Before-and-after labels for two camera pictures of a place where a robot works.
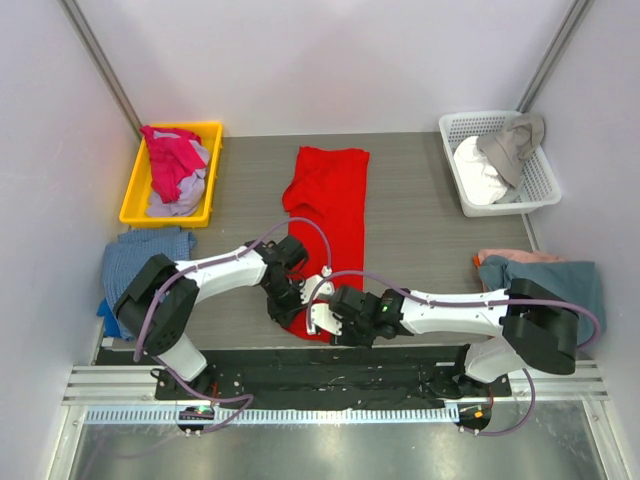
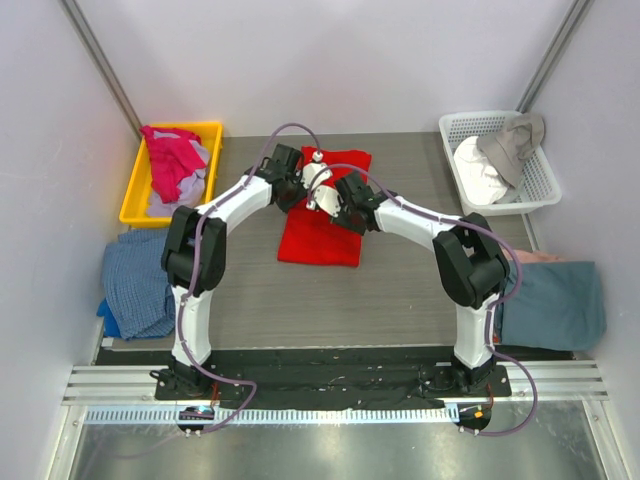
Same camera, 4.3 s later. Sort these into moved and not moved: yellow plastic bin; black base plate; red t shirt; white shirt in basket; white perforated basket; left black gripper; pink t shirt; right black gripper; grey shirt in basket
Moved: right black gripper; red t shirt; left black gripper
Not moved: white shirt in basket; yellow plastic bin; grey shirt in basket; pink t shirt; white perforated basket; black base plate
